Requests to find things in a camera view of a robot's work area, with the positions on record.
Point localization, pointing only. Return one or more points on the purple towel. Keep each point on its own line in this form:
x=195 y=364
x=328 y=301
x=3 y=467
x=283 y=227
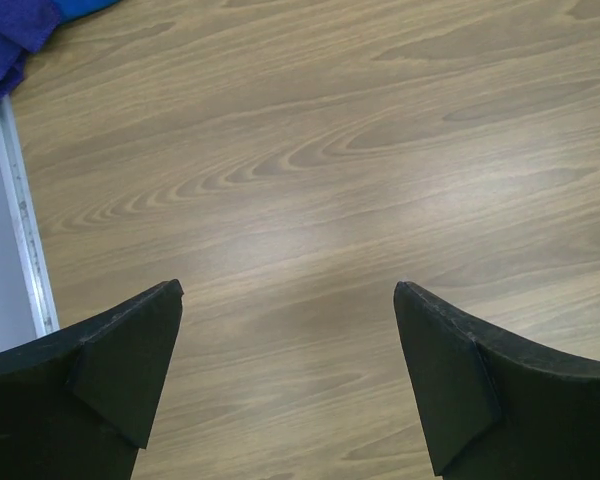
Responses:
x=25 y=26

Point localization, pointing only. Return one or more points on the blue towel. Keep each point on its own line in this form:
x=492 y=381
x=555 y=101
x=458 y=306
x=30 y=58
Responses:
x=71 y=10

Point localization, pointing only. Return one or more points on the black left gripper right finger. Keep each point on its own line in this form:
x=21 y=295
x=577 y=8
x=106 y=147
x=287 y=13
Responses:
x=493 y=404

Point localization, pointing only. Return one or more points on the aluminium table edge rail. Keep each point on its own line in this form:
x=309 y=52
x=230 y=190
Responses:
x=25 y=227

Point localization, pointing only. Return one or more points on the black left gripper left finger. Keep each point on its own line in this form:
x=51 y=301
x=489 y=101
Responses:
x=80 y=403

